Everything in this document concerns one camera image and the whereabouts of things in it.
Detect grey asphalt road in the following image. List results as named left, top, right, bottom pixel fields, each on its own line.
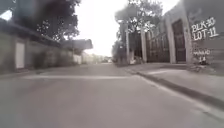
left=0, top=62, right=224, bottom=128

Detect grey wall with door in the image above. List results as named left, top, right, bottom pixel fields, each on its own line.
left=0, top=18, right=95, bottom=75

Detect large dark tree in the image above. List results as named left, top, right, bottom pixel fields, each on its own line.
left=11, top=0, right=82, bottom=43

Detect tall trees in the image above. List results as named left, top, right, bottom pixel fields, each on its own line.
left=111, top=0, right=164, bottom=65

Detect grey concrete sidewalk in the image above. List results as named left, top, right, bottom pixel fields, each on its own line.
left=123, top=61, right=224, bottom=111

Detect building with dark gates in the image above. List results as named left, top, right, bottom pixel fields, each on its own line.
left=124, top=0, right=224, bottom=66

